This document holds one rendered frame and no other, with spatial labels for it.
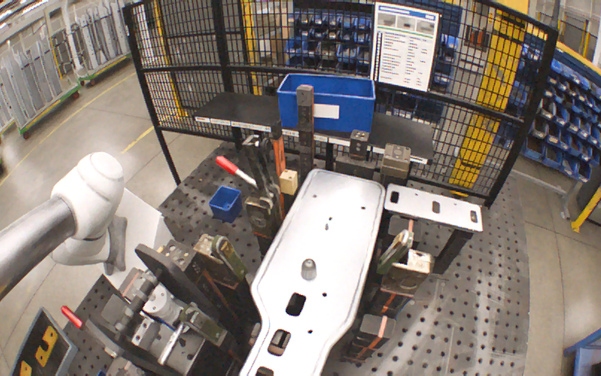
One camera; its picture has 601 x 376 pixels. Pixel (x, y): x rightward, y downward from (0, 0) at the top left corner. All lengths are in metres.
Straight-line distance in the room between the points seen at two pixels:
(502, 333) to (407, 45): 1.03
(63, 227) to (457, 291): 1.14
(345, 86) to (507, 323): 1.04
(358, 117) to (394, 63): 0.24
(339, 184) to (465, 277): 0.59
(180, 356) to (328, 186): 0.56
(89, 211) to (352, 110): 0.77
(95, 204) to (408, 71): 0.99
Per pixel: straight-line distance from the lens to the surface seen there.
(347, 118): 0.88
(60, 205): 0.66
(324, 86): 1.01
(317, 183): 0.75
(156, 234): 0.79
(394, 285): 0.64
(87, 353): 1.14
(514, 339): 1.11
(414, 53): 0.96
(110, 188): 0.69
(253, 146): 0.55
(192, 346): 0.61
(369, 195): 0.74
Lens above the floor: 1.52
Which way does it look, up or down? 45 degrees down
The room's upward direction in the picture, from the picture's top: 2 degrees counter-clockwise
